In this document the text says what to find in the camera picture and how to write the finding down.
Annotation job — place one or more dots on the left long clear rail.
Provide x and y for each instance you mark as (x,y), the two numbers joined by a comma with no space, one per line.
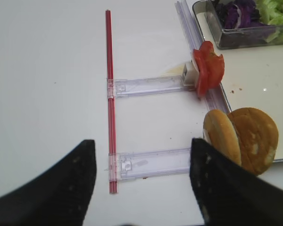
(216,97)

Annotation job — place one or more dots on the cream metal tray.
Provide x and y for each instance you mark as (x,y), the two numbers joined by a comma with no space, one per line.
(254,78)

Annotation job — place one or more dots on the front tomato slice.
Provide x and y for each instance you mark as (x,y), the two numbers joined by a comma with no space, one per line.
(202,83)

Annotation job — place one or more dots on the bun half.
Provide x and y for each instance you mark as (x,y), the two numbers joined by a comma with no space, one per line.
(220,133)
(258,138)

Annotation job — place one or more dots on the clear rail by tomatoes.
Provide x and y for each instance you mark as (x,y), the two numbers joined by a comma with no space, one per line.
(117,88)

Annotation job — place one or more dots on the tomato slice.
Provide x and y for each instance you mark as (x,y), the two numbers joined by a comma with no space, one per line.
(202,83)
(215,65)

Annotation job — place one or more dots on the white pusher block by tomatoes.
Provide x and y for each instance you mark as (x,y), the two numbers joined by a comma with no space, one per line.
(190,74)

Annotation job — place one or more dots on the rear tomato slice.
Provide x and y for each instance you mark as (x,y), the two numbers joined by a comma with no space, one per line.
(215,65)

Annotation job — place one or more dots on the green lettuce leaves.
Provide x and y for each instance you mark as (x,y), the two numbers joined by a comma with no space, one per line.
(271,14)

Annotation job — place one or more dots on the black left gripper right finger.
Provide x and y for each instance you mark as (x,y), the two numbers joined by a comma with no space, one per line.
(227,194)

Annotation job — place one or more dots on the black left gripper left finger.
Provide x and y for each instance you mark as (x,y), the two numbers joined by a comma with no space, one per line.
(58,197)

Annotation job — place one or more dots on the left red plastic strip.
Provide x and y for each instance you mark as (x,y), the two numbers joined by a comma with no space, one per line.
(111,108)

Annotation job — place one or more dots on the purple cabbage pieces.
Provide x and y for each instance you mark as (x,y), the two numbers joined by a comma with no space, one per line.
(237,14)

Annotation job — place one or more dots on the clear rail by bun bottoms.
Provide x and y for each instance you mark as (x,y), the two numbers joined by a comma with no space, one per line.
(139,165)

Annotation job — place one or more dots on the clear plastic salad box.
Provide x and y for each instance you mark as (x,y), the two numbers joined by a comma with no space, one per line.
(237,38)

